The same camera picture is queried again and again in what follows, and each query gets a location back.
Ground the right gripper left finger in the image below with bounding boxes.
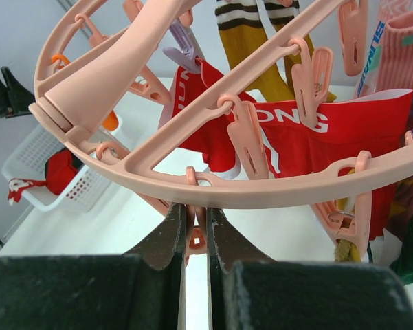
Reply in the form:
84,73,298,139
0,203,187,329

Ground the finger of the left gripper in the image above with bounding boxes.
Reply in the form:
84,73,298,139
0,67,35,119

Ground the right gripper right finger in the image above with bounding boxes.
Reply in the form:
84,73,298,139
206,208,413,329

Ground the pink round clip hanger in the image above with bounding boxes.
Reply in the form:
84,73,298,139
27,0,413,262

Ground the dark green sock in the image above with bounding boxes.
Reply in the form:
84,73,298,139
333,75,413,286

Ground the red santa sock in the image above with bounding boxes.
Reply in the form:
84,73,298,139
8,148,83,206

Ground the white plastic basket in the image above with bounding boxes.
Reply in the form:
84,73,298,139
1,126,110,213

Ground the red hanging sock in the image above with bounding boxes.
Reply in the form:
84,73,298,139
158,58,241,180
226,89,413,241

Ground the mustard hanging sock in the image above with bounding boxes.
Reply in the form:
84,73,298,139
215,0,337,104

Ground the pink striped yellow-toe sock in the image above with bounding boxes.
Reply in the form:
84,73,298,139
354,0,413,100

